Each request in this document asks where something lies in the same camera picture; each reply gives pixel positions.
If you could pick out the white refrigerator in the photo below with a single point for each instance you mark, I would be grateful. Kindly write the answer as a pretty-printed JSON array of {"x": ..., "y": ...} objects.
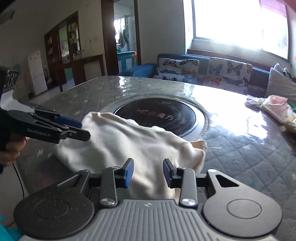
[{"x": 36, "y": 74}]

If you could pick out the butterfly print cushion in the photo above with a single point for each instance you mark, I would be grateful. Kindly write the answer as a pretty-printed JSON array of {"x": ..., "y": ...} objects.
[
  {"x": 228, "y": 75},
  {"x": 180, "y": 70}
]

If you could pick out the dark wooden display cabinet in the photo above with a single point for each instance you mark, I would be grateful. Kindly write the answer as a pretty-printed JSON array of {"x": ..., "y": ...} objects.
[{"x": 63, "y": 51}]

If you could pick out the right butterfly print cushion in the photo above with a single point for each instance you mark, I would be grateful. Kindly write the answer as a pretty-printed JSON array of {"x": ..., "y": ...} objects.
[{"x": 228, "y": 75}]

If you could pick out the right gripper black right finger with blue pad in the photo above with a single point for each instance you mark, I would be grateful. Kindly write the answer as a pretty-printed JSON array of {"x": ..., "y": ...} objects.
[{"x": 231, "y": 207}]

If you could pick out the left butterfly print cushion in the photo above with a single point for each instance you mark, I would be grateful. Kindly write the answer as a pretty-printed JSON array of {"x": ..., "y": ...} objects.
[{"x": 180, "y": 70}]

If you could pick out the dark wooden door frame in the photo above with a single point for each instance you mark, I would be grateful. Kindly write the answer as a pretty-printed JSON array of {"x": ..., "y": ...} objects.
[{"x": 121, "y": 40}]

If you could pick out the blue sofa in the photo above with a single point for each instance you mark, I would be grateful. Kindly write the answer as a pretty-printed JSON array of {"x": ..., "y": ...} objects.
[{"x": 257, "y": 85}]

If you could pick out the cream white garment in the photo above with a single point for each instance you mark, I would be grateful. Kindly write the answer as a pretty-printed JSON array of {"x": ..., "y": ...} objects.
[{"x": 114, "y": 139}]

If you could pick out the bright window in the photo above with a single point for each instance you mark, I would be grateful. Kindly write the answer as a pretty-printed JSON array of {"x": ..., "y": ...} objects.
[{"x": 255, "y": 25}]

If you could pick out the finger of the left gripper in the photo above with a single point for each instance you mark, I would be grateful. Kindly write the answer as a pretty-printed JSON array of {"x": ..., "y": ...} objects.
[
  {"x": 74, "y": 133},
  {"x": 53, "y": 116}
]

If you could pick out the grey white pillow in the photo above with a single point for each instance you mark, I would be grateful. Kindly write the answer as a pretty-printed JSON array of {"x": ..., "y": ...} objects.
[{"x": 280, "y": 84}]

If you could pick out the person's left hand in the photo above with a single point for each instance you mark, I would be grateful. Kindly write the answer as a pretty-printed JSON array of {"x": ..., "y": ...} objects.
[{"x": 12, "y": 152}]

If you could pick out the black round induction cooktop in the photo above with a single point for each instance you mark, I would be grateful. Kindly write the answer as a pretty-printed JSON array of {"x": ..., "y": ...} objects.
[{"x": 178, "y": 117}]

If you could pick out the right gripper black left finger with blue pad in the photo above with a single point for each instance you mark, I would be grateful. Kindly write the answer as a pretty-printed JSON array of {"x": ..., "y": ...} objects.
[{"x": 68, "y": 206}]

